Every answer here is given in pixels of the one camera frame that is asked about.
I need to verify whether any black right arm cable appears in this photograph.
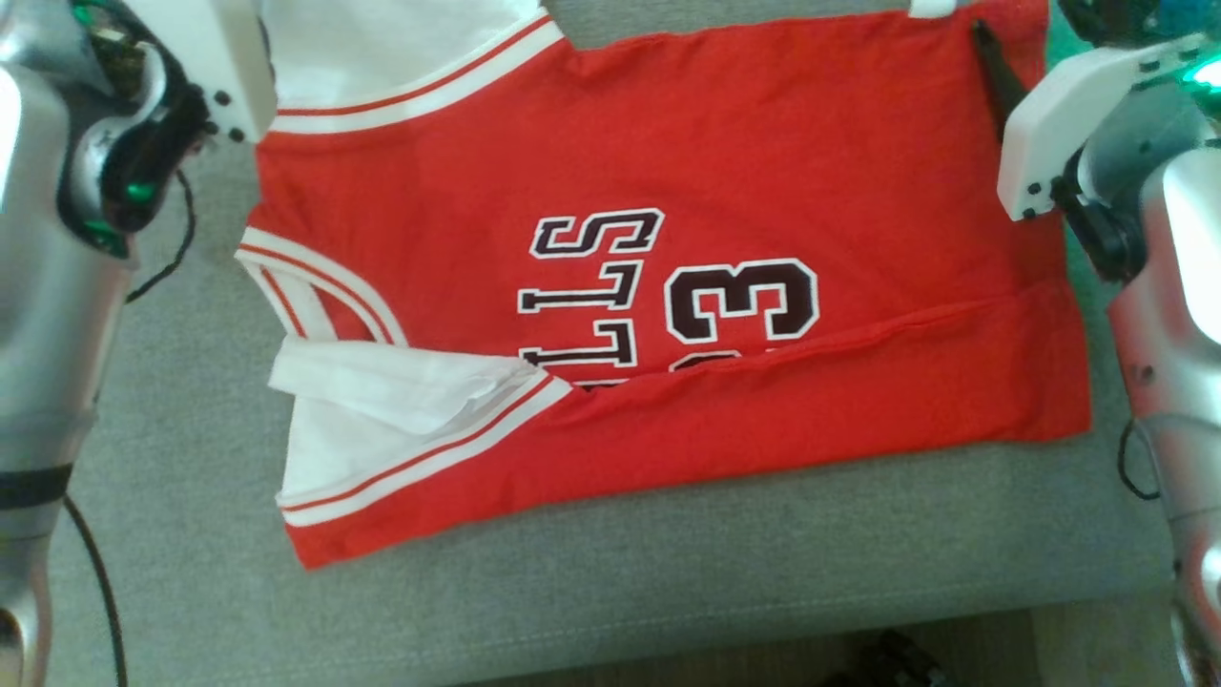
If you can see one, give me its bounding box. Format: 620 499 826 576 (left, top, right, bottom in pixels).
1118 420 1161 502

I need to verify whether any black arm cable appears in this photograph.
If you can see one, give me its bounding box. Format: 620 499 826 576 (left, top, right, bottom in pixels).
1118 420 1161 502
62 167 198 687

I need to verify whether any red white basketball jersey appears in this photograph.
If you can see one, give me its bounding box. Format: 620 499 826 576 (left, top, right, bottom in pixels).
234 0 1093 572

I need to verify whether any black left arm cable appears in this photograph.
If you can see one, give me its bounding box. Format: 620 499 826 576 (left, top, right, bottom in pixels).
62 167 198 687

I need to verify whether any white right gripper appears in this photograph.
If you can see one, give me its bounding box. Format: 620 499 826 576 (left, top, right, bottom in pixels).
970 19 1214 223

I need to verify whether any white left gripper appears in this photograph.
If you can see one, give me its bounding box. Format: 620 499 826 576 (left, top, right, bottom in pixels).
124 0 279 146

